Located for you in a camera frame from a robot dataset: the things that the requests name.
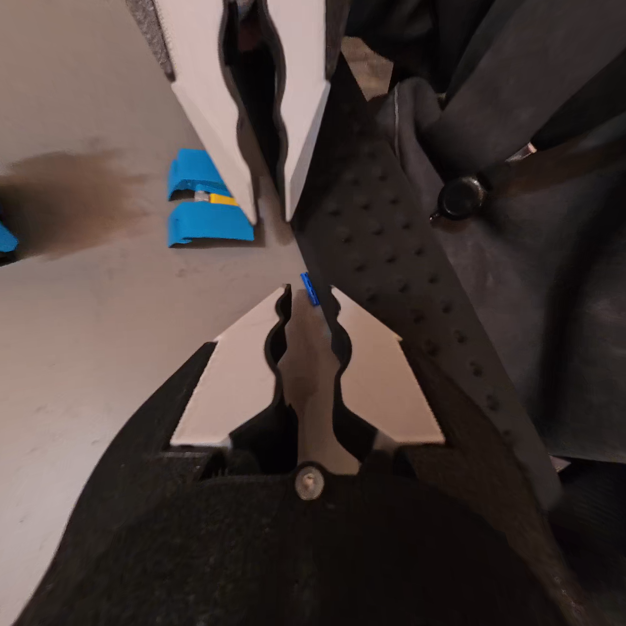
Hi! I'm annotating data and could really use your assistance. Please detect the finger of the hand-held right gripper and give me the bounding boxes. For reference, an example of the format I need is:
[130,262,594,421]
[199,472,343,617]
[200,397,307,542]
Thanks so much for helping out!
[265,0,333,223]
[156,0,259,227]

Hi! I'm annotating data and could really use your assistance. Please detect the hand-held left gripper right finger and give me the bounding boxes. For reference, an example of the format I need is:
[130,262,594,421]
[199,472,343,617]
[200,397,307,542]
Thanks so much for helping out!
[332,287,446,449]

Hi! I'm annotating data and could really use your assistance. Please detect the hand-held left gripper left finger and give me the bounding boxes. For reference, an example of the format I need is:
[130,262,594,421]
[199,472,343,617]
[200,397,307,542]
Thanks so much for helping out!
[169,285,293,447]

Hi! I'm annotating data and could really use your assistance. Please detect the blue fender brick assembly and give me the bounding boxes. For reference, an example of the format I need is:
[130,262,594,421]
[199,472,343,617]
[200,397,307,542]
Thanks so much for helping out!
[168,148,255,247]

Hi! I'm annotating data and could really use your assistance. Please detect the grey desk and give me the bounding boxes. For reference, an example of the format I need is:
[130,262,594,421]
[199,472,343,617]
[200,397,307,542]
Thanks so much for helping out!
[0,0,407,626]

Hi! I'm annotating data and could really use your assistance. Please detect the black round knob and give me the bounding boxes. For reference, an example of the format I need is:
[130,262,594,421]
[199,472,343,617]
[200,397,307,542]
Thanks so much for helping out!
[430,175,490,222]

